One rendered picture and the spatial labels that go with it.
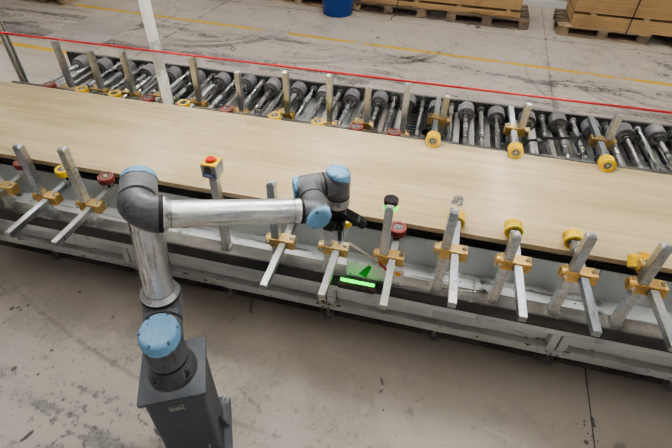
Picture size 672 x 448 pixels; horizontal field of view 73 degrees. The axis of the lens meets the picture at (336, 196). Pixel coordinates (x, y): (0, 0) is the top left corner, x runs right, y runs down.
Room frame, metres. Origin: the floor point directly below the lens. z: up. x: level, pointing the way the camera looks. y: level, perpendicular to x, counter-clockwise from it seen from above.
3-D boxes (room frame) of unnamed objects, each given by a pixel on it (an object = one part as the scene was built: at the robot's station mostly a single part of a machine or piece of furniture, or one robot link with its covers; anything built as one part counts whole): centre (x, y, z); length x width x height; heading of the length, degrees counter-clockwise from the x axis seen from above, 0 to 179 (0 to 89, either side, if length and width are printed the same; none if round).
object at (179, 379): (0.96, 0.64, 0.65); 0.19 x 0.19 x 0.10
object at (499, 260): (1.27, -0.73, 0.95); 0.14 x 0.06 x 0.05; 77
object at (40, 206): (1.69, 1.47, 0.82); 0.44 x 0.03 x 0.04; 167
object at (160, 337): (0.97, 0.64, 0.79); 0.17 x 0.15 x 0.18; 17
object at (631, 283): (1.16, -1.21, 0.95); 0.14 x 0.06 x 0.05; 77
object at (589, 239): (1.22, -0.95, 0.93); 0.04 x 0.04 x 0.48; 77
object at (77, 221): (1.64, 1.22, 0.82); 0.44 x 0.03 x 0.04; 167
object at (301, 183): (1.30, 0.10, 1.28); 0.12 x 0.12 x 0.09; 17
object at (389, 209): (1.38, -0.22, 0.90); 0.04 x 0.04 x 0.48; 77
